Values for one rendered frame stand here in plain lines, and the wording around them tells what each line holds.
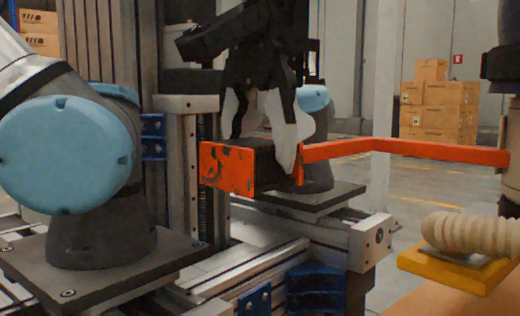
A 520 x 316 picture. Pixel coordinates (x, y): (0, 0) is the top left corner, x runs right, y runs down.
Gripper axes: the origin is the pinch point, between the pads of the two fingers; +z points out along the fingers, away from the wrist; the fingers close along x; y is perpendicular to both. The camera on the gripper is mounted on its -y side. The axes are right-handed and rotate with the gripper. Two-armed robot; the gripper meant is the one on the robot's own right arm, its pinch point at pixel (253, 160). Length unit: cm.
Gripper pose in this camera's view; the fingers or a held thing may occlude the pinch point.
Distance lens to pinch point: 47.2
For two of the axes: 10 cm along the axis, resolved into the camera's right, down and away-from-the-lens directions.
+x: -6.9, -1.2, 7.2
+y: 7.3, -1.1, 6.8
